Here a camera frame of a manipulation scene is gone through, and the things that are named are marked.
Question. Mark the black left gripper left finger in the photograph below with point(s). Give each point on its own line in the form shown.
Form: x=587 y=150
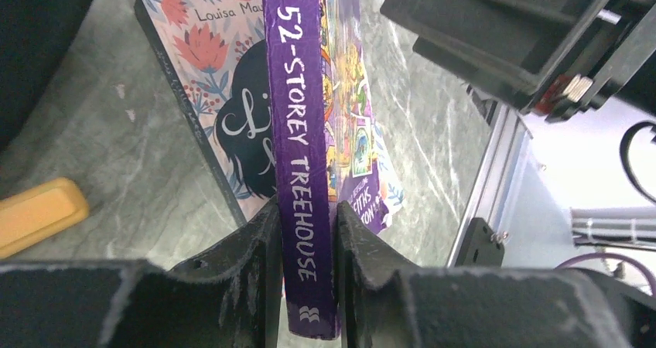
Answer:
x=226 y=296

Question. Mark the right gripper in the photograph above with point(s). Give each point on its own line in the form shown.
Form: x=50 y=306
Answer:
x=513 y=50

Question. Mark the yellow highlighter pen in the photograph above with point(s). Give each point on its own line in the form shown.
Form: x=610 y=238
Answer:
x=40 y=212

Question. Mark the aluminium frame rail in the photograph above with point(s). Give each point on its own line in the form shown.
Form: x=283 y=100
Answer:
x=485 y=226

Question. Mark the purple storey treehouse book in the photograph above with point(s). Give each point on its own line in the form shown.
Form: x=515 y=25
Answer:
x=323 y=129

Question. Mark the black student backpack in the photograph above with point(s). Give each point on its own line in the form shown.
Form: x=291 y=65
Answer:
x=35 y=36

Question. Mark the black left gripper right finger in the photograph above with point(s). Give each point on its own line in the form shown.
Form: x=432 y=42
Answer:
x=386 y=300

